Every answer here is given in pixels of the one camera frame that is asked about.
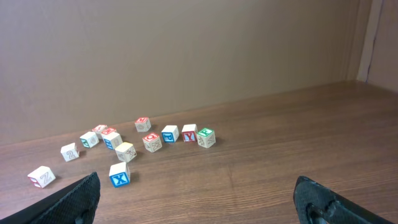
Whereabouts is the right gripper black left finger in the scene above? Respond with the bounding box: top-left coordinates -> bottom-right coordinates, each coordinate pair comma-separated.
1,172 -> 101,224

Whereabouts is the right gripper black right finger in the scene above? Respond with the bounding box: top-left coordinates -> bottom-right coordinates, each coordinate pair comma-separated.
293,176 -> 392,224

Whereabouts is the blue X block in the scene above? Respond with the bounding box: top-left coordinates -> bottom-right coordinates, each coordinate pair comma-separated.
109,162 -> 131,188

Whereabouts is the yellow W block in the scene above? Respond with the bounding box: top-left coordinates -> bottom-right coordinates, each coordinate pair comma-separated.
115,142 -> 137,163

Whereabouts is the white Z block red side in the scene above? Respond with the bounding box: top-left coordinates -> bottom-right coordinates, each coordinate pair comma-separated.
27,166 -> 56,189

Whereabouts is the white number 2 block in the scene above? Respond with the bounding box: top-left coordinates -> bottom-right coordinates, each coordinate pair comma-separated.
60,142 -> 80,162

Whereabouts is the green-sided white block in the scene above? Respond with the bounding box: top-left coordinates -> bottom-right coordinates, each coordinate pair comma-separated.
80,131 -> 99,148

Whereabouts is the blue-sided picture block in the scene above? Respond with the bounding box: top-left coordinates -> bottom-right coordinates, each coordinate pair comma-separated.
103,132 -> 123,150

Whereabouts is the red M block tilted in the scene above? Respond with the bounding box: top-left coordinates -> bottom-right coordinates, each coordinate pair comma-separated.
101,128 -> 117,139

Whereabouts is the red A block top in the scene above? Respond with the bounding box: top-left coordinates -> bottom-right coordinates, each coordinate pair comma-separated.
92,124 -> 108,139

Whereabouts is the red Q block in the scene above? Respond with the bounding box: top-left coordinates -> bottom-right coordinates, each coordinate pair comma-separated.
142,133 -> 162,152

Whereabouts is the red M block upright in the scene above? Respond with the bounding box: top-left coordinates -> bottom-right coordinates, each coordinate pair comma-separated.
134,117 -> 151,132

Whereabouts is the blue P block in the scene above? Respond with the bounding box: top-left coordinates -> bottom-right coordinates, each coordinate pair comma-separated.
162,125 -> 179,142

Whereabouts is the green F block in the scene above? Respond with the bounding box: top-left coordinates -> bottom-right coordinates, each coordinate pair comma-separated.
197,128 -> 216,148

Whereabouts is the red Y block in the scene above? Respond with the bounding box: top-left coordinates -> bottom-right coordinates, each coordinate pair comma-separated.
182,124 -> 198,142

